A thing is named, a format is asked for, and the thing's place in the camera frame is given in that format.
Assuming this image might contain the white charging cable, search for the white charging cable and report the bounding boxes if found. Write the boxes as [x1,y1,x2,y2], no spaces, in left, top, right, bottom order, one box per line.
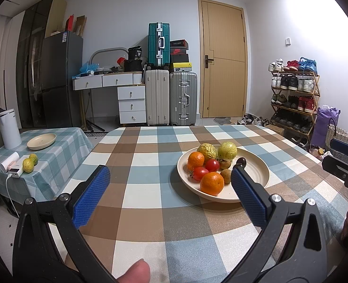
[5,174,19,217]

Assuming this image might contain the green checked tablecloth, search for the green checked tablecloth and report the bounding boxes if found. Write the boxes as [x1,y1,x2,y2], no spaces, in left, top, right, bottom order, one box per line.
[0,127,94,204]

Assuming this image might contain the large cream plate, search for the large cream plate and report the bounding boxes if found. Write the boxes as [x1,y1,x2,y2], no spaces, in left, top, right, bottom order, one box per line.
[177,145,270,203]

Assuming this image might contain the white desk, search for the white desk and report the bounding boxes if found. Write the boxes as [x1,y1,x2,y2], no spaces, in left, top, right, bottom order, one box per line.
[72,71,146,133]

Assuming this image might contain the scattered pile of shoes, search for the scattered pile of shoes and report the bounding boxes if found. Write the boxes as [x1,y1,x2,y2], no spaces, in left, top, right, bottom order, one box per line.
[231,113,272,126]

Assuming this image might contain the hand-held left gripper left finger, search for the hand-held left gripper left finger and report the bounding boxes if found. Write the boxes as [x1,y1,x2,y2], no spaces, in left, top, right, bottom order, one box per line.
[12,165,117,283]

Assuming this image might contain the rows of assorted shoes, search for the rows of assorted shoes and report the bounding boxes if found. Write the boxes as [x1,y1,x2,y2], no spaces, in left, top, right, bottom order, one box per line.
[268,57,319,133]

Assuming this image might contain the yellow wrinkled lemon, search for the yellow wrinkled lemon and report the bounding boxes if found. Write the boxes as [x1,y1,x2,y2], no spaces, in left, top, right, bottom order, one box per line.
[197,143,218,160]

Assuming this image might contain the white drawer unit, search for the white drawer unit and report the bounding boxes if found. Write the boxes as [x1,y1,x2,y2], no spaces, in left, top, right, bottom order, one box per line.
[117,85,147,124]

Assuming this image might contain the red tomato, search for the red tomato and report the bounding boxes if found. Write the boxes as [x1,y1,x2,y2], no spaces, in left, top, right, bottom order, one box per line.
[192,167,210,182]
[205,159,221,172]

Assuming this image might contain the yellow-green citrus fruit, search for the yellow-green citrus fruit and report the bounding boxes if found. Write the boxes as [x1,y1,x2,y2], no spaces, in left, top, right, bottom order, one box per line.
[217,141,238,161]

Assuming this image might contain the black tripod stand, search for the black tripod stand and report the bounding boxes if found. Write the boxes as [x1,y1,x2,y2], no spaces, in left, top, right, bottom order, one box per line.
[84,118,105,133]

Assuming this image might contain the black fabric bag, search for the black fabric bag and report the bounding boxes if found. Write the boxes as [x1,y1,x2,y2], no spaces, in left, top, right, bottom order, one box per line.
[123,59,143,72]

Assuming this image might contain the brown blue checked tablecloth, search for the brown blue checked tablecloth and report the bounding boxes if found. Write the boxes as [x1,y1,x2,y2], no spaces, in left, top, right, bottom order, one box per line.
[54,124,348,283]

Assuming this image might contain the blue plastic bag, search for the blue plastic bag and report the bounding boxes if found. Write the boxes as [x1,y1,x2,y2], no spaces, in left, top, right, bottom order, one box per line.
[80,62,99,75]

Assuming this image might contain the person's left hand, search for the person's left hand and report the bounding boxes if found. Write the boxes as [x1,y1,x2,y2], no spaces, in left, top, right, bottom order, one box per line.
[116,259,151,283]

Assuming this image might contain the grey arched frame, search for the grey arched frame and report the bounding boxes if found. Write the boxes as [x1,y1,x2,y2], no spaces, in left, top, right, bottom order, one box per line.
[90,47,129,74]

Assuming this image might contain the white handheld device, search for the white handheld device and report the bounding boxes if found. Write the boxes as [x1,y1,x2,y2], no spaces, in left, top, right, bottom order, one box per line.
[0,152,20,173]

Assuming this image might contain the grey refrigerator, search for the grey refrigerator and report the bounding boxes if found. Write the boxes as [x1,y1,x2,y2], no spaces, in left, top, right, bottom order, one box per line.
[41,31,84,129]

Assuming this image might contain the purple bag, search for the purple bag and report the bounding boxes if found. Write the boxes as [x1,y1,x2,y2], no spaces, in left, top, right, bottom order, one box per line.
[310,104,341,151]

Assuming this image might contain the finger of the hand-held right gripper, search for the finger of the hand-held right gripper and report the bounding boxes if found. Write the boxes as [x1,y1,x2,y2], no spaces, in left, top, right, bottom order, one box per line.
[330,138,348,158]
[322,154,348,179]

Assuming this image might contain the white power bank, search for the white power bank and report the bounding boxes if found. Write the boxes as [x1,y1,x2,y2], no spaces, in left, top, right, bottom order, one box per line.
[9,155,30,180]

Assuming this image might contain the small cream plate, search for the small cream plate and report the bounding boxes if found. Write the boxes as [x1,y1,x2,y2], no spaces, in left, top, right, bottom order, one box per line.
[26,133,57,150]

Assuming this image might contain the wicker basket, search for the wicker basket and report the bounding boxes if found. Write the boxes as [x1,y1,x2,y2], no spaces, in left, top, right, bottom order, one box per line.
[326,118,348,158]

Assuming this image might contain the brown cardboard box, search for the brown cardboard box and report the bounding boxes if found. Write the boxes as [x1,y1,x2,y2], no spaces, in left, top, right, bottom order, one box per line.
[74,15,87,37]

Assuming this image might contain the black printed bag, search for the black printed bag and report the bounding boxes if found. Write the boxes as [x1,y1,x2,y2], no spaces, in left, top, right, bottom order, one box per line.
[128,46,142,61]

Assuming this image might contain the orange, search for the orange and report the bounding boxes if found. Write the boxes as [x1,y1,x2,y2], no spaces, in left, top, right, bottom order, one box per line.
[187,152,205,171]
[199,171,225,196]

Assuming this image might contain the wooden shoe rack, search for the wooden shoe rack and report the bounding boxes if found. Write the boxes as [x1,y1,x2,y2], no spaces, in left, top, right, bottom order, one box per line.
[268,57,320,142]

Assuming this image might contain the tall cardboard panel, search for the tall cardboard panel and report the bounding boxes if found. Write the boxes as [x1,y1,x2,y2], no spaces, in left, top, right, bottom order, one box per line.
[44,0,68,39]

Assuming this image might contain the grey suitcase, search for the grey suitcase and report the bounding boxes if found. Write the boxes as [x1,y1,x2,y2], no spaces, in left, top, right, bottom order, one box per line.
[170,71,197,127]

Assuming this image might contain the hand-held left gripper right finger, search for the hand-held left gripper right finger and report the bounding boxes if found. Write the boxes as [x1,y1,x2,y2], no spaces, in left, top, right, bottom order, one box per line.
[221,165,328,283]

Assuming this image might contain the white kettle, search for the white kettle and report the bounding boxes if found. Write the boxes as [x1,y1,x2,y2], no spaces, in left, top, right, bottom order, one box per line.
[0,109,22,150]

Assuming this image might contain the wooden door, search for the wooden door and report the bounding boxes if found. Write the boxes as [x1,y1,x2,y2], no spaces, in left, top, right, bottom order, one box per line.
[198,0,248,119]

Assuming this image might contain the teal suitcase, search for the teal suitcase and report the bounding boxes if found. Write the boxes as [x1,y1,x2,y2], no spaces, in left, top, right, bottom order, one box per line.
[148,22,171,68]

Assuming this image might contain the yellow and black shoebox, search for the yellow and black shoebox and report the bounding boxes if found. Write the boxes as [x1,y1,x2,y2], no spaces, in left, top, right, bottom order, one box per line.
[170,62,192,72]

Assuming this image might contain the beige suitcase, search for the beige suitcase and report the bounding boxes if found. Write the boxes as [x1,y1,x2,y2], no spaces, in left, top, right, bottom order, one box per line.
[145,64,170,126]

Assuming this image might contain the small cardboard box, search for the small cardboard box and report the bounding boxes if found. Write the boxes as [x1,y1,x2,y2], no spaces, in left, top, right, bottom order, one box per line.
[264,124,293,137]

